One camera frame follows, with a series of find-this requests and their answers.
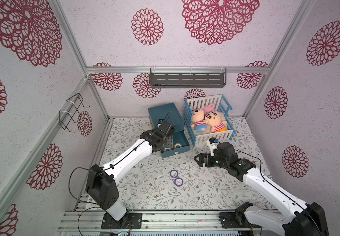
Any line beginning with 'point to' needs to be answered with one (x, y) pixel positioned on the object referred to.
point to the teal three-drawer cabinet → (169, 112)
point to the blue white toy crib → (195, 109)
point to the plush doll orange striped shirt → (213, 119)
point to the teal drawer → (178, 137)
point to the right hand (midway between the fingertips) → (203, 159)
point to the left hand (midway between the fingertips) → (164, 141)
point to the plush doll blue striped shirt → (200, 126)
